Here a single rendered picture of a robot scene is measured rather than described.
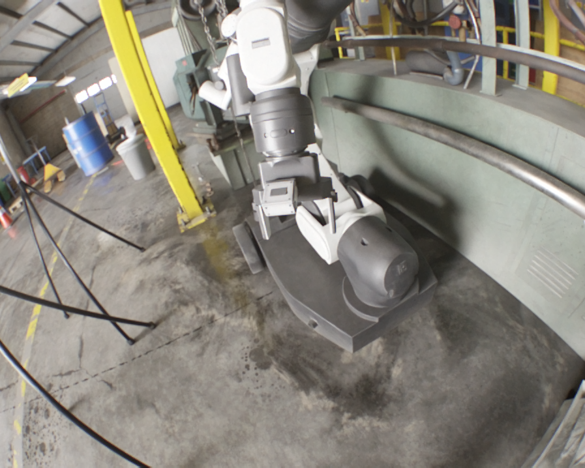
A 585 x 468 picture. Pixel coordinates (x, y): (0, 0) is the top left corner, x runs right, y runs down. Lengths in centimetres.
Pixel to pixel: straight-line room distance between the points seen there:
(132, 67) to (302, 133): 113
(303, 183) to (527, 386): 85
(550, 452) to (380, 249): 75
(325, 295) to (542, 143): 73
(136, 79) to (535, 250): 168
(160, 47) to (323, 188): 710
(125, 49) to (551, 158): 160
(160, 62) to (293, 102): 700
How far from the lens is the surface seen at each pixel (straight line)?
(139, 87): 139
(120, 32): 143
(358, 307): 69
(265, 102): 36
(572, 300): 98
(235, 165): 164
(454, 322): 93
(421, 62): 110
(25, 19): 1046
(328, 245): 67
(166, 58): 733
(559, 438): 91
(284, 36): 36
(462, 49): 86
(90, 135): 451
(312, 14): 52
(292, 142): 36
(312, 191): 38
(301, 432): 79
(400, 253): 59
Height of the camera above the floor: 78
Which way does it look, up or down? 40 degrees down
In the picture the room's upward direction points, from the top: 16 degrees counter-clockwise
